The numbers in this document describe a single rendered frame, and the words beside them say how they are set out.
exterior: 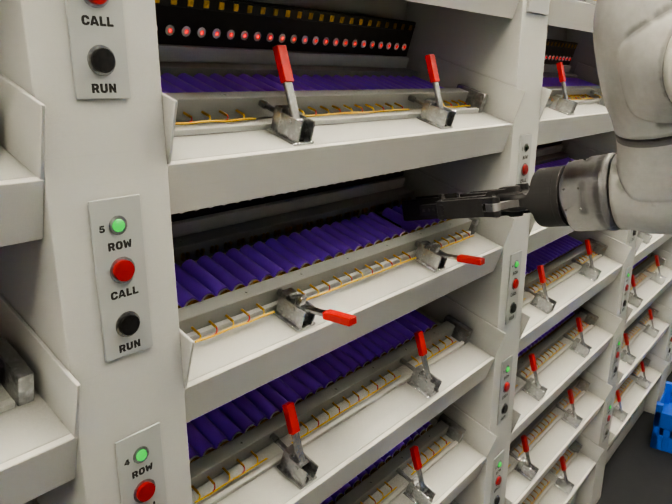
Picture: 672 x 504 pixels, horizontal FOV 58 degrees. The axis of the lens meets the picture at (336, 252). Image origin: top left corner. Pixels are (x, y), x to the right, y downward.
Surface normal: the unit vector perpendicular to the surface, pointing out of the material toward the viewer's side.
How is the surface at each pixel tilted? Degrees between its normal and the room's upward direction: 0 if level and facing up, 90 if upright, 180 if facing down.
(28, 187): 108
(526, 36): 90
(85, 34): 90
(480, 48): 90
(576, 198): 90
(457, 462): 18
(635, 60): 103
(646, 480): 0
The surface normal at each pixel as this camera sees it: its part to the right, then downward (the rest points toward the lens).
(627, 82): -0.83, 0.50
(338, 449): 0.23, -0.86
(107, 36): 0.76, 0.18
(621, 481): 0.00, -0.96
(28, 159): -0.65, 0.21
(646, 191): -0.70, 0.41
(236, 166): 0.72, 0.47
